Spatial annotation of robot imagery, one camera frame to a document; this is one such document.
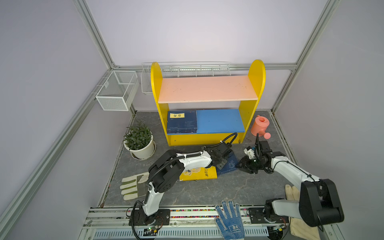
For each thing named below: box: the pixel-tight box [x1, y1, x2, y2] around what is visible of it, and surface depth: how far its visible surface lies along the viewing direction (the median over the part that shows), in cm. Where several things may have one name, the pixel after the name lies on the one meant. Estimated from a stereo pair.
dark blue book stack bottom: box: [216, 151, 239, 176], surface depth 87 cm
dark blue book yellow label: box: [167, 110, 198, 134], surface depth 93 cm
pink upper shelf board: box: [158, 75, 258, 104], surface depth 78 cm
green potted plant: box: [122, 121, 153, 151], surface depth 86 cm
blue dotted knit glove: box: [215, 200, 245, 240], surface depth 74 cm
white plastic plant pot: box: [123, 131, 155, 159], surface depth 87 cm
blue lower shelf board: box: [167, 109, 245, 135], surface depth 97 cm
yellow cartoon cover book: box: [179, 165, 218, 182], surface depth 84 cm
